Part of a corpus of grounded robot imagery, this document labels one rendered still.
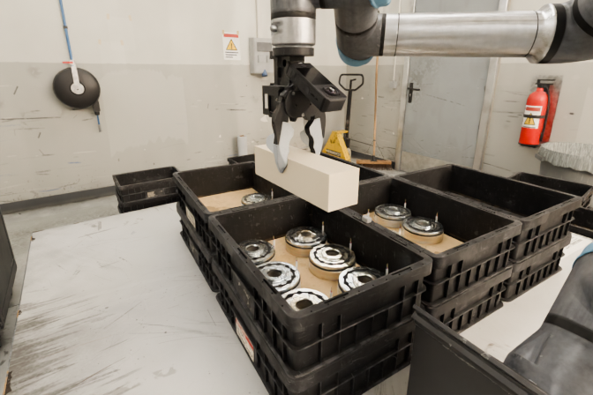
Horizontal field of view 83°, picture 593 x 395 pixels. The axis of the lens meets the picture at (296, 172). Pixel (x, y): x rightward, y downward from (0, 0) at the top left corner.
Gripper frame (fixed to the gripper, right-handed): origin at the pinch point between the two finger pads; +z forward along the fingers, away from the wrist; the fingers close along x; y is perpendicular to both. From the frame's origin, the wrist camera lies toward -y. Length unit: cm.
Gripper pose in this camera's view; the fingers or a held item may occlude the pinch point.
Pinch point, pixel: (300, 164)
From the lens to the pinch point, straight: 60.8
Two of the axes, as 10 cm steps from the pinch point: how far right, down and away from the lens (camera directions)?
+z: 0.0, 9.6, 2.9
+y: -5.6, -2.4, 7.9
